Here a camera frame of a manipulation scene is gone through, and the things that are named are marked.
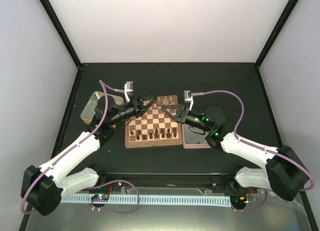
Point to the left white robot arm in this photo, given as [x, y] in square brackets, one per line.
[45, 186]

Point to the black frame post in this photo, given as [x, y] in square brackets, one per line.
[283, 18]
[46, 4]

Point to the white slotted cable duct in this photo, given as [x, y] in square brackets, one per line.
[169, 200]

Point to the left black frame post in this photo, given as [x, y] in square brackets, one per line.
[46, 4]

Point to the right black frame post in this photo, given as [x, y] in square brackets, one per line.
[283, 18]

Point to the gold metal tin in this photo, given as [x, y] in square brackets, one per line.
[89, 109]

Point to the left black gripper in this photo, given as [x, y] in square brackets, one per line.
[138, 104]

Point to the left circuit board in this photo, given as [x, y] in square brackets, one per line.
[100, 198]

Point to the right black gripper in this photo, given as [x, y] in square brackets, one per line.
[184, 109]

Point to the wooden chess board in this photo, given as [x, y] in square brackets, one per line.
[154, 119]

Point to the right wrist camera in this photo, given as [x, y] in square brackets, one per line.
[188, 98]

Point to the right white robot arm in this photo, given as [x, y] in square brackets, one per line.
[279, 169]

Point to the pink metal tin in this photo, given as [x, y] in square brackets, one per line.
[195, 141]

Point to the circuit board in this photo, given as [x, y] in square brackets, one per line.
[242, 199]
[100, 198]

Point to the right circuit board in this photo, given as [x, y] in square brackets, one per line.
[242, 199]

